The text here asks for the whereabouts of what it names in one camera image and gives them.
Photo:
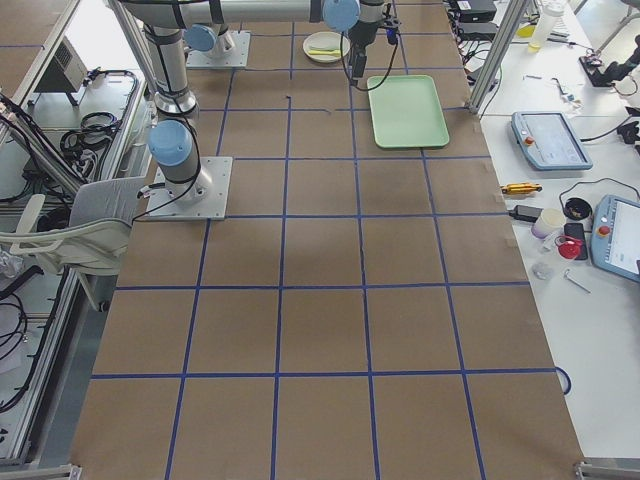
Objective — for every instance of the blue teach pendant far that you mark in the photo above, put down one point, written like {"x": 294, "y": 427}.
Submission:
{"x": 548, "y": 141}

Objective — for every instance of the yellow plastic fork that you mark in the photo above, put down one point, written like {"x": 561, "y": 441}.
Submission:
{"x": 325, "y": 52}

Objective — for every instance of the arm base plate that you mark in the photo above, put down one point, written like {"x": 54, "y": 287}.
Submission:
{"x": 206, "y": 199}
{"x": 209, "y": 50}

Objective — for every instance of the aluminium frame post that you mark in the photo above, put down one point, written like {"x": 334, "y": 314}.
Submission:
{"x": 506, "y": 31}

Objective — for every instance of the yellow handled tool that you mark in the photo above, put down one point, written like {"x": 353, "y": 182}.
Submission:
{"x": 523, "y": 188}

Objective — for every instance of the brown paper table cover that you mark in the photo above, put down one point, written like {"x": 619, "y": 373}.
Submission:
{"x": 360, "y": 314}

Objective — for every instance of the red round lid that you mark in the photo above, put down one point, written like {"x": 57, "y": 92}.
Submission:
{"x": 568, "y": 247}

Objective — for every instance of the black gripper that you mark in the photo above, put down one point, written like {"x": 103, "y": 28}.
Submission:
{"x": 360, "y": 44}

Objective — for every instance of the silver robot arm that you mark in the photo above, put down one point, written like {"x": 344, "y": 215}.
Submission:
{"x": 357, "y": 21}
{"x": 162, "y": 32}

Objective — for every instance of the green plastic tray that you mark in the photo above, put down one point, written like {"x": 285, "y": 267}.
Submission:
{"x": 406, "y": 113}

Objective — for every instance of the white round plate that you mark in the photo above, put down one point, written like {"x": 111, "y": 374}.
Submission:
{"x": 326, "y": 40}

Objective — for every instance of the black power adapter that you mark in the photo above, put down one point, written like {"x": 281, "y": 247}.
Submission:
{"x": 525, "y": 213}

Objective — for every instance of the blue teach pendant near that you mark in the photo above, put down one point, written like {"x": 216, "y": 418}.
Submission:
{"x": 614, "y": 241}

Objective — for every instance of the blue teach pendant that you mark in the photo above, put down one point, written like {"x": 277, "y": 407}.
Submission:
{"x": 614, "y": 241}
{"x": 548, "y": 141}

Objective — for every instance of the silver allen key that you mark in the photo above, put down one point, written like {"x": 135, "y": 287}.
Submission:
{"x": 567, "y": 275}

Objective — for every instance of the grey white office chair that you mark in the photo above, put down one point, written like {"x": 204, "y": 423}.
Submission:
{"x": 95, "y": 240}

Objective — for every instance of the white plastic cup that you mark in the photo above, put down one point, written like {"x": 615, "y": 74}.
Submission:
{"x": 549, "y": 221}

